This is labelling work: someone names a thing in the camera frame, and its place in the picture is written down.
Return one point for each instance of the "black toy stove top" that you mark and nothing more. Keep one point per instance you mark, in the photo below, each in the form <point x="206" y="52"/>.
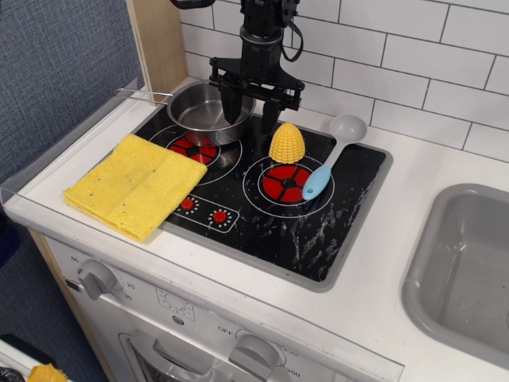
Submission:
<point x="250" y="208"/>

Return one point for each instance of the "yellow object bottom left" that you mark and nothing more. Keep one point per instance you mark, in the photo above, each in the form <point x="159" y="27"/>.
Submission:
<point x="46" y="373"/>

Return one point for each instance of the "white toy oven front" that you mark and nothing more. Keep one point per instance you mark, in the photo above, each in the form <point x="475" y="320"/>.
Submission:
<point x="145" y="333"/>

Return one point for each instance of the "grey oven knob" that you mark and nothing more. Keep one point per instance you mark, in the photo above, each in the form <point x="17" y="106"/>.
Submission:
<point x="96" y="279"/>
<point x="256" y="356"/>

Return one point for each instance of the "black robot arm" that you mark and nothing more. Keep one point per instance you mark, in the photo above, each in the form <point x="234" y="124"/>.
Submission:
<point x="268" y="18"/>

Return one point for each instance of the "wooden side post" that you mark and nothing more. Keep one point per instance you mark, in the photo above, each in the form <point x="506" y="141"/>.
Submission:
<point x="158" y="36"/>

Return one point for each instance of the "grey spoon blue handle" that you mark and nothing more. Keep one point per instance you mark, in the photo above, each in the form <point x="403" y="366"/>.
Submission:
<point x="346" y="130"/>

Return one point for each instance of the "yellow toy corn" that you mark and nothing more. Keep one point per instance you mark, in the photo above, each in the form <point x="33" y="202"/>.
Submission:
<point x="287" y="145"/>

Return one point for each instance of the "yellow folded cloth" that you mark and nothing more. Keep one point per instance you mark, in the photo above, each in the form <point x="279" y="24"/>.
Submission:
<point x="136" y="187"/>

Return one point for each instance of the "stainless steel pot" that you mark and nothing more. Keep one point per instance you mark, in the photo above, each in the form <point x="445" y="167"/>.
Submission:
<point x="197" y="108"/>

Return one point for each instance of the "grey left oven knob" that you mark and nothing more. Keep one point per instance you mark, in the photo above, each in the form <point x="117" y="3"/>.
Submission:
<point x="96" y="279"/>

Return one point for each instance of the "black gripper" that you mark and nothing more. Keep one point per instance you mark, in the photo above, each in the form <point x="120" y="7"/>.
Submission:
<point x="257" y="74"/>

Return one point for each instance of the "grey right oven knob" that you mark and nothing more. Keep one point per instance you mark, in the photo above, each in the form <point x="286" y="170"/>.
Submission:
<point x="256" y="356"/>

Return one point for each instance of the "grey sink basin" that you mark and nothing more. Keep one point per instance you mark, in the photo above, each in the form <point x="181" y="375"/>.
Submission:
<point x="456" y="289"/>

